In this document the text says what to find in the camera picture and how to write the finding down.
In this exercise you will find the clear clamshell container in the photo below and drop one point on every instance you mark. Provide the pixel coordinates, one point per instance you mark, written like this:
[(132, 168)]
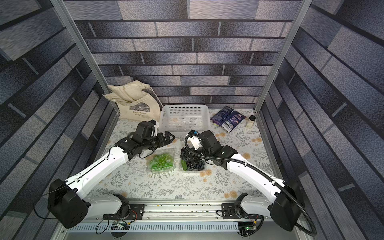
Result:
[(155, 156), (200, 159)]

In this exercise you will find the beige canvas tote bag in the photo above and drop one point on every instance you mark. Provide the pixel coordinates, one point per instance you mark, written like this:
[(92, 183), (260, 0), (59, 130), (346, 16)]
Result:
[(136, 101)]

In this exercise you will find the black grape bunch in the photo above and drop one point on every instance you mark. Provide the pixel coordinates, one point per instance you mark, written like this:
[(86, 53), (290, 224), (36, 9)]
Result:
[(189, 166), (188, 157)]

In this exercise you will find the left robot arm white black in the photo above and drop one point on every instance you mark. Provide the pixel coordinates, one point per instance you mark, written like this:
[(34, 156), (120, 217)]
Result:
[(68, 200)]

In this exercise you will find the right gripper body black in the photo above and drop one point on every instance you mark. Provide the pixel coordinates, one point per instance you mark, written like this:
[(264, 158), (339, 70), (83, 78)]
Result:
[(188, 154)]

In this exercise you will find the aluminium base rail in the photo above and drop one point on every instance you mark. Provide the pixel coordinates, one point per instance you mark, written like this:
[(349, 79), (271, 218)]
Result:
[(174, 217)]

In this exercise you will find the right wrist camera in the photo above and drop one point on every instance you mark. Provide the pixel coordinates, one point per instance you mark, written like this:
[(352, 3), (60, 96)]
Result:
[(195, 140)]

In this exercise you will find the dark blue snack bag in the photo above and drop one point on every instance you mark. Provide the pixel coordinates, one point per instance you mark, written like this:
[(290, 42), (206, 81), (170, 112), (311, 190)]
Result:
[(227, 118)]

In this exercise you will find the green grape bunch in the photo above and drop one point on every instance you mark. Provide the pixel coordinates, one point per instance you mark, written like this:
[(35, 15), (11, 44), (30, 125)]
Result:
[(168, 160), (156, 165)]

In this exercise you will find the right aluminium frame post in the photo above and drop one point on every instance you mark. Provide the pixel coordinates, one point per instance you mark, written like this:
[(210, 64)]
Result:
[(304, 7)]

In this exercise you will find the floral tablecloth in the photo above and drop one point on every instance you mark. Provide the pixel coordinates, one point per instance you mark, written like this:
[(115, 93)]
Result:
[(134, 180)]

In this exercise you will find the aluminium frame post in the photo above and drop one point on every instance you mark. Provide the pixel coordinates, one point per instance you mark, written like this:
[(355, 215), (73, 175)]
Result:
[(304, 7), (70, 25)]

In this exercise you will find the small black-capped bottle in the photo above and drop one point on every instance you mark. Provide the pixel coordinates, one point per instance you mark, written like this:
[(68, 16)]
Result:
[(251, 121)]

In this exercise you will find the left aluminium frame post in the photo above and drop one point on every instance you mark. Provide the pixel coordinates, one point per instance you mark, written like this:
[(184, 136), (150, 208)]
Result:
[(70, 25)]

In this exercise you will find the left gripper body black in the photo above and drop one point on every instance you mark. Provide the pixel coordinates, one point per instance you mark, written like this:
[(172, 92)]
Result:
[(151, 124)]

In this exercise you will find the green grape bunch front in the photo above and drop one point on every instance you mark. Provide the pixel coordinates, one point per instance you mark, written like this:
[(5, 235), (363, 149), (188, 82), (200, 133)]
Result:
[(156, 165)]

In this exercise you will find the white plastic basket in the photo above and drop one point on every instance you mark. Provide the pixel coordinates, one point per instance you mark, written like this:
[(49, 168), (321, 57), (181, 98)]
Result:
[(180, 119)]

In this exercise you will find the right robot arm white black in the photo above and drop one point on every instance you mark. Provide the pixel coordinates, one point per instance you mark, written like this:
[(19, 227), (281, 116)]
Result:
[(283, 211)]

